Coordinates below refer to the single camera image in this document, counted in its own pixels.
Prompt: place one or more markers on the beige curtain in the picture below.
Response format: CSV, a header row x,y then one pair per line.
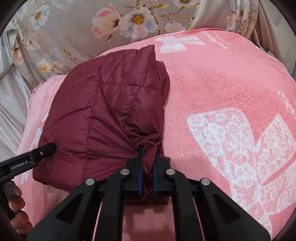
x,y
274,35

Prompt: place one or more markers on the person's left hand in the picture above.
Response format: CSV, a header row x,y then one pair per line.
x,y
21,221

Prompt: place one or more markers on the silver satin sheet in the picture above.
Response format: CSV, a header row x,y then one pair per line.
x,y
15,94

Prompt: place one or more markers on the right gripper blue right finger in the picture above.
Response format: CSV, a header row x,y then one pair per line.
x,y
201,210

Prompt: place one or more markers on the maroon puffer jacket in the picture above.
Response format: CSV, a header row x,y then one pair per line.
x,y
106,110

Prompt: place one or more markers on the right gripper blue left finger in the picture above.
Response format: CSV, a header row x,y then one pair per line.
x,y
94,210

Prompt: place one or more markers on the grey floral quilt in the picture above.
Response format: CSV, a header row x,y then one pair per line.
x,y
47,38

